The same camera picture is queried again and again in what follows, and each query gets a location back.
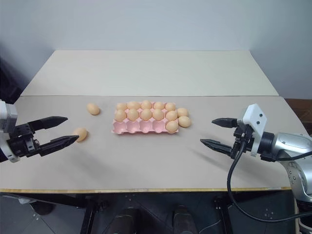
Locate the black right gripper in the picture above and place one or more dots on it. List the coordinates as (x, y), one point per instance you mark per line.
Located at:
(243, 140)

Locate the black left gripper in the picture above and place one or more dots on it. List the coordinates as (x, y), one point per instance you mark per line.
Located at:
(23, 142)

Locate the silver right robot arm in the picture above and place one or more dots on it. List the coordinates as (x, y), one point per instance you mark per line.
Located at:
(290, 146)

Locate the pink plastic egg tray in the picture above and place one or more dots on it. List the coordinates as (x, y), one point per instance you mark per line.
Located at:
(132, 128)

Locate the brown egg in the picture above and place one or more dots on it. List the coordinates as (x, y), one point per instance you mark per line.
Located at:
(170, 106)
(184, 121)
(120, 115)
(146, 104)
(121, 106)
(81, 133)
(133, 114)
(93, 108)
(182, 112)
(159, 105)
(133, 105)
(158, 114)
(171, 115)
(172, 126)
(146, 114)

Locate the dark object behind table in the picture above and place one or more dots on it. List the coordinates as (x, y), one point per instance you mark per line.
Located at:
(8, 83)

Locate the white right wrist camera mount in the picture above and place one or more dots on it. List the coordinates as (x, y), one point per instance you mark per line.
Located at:
(256, 118)

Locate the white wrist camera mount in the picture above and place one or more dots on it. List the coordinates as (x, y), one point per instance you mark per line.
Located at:
(256, 118)
(8, 115)

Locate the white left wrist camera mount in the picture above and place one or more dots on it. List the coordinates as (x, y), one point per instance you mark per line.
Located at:
(8, 115)

